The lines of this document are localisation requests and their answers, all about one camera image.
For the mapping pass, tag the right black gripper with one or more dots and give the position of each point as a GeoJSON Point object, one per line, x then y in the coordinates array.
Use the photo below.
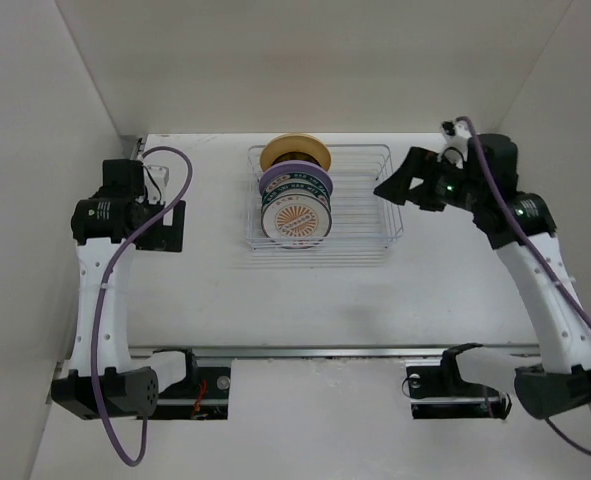
{"type": "Point", "coordinates": [419, 163]}

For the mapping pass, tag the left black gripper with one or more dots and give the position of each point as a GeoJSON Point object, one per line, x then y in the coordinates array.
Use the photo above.
{"type": "Point", "coordinates": [165, 237]}

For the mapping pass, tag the white wire dish rack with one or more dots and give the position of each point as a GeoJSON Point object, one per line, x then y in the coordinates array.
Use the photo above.
{"type": "Point", "coordinates": [361, 221]}

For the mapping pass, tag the green rim white plate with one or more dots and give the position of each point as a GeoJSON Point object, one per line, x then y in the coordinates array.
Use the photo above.
{"type": "Point", "coordinates": [292, 191]}
{"type": "Point", "coordinates": [317, 182]}

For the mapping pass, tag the purple plastic plate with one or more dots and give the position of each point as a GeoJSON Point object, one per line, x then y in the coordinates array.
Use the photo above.
{"type": "Point", "coordinates": [295, 166]}

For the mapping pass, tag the tan plastic plate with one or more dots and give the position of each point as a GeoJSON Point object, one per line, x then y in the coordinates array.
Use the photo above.
{"type": "Point", "coordinates": [295, 143]}

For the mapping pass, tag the orange sunburst pattern plate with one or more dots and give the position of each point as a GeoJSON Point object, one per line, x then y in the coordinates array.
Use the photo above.
{"type": "Point", "coordinates": [299, 223]}

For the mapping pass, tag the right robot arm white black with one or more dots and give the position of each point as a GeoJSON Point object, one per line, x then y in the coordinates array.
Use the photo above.
{"type": "Point", "coordinates": [479, 175]}

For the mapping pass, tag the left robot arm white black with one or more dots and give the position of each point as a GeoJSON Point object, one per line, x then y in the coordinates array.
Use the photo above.
{"type": "Point", "coordinates": [127, 214]}

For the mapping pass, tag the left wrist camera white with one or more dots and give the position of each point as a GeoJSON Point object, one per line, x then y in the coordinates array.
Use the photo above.
{"type": "Point", "coordinates": [156, 180]}

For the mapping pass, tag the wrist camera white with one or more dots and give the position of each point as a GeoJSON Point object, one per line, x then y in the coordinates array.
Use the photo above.
{"type": "Point", "coordinates": [156, 180]}
{"type": "Point", "coordinates": [456, 135]}

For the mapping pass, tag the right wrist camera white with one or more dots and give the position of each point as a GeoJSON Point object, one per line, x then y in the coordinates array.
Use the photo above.
{"type": "Point", "coordinates": [456, 135]}

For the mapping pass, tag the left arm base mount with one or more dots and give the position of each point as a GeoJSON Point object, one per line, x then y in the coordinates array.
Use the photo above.
{"type": "Point", "coordinates": [190, 387]}

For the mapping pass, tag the metal rail front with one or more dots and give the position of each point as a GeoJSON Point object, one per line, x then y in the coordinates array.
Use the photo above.
{"type": "Point", "coordinates": [304, 352]}

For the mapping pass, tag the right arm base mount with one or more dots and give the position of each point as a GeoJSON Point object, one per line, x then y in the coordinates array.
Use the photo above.
{"type": "Point", "coordinates": [437, 391]}

